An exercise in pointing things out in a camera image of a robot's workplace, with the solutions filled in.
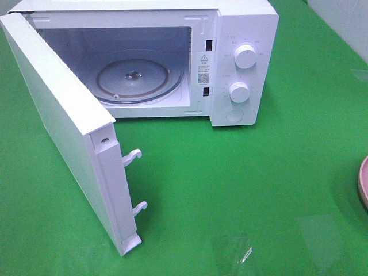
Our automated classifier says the white microwave knob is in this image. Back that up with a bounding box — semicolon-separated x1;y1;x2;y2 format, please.
229;82;250;104
233;43;258;69

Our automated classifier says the white microwave door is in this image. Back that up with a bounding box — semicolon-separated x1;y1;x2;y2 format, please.
1;13;147;255

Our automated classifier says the pink plate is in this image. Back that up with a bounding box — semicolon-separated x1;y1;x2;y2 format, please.
357;156;368;212

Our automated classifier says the glass microwave turntable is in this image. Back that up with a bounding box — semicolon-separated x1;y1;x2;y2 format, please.
92;49;188;105

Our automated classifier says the white microwave oven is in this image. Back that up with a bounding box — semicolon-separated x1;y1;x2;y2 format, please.
4;1;279;127

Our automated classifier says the clear tape patch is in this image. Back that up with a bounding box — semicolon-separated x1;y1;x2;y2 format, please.
298;214;343;271
211;231;254;265

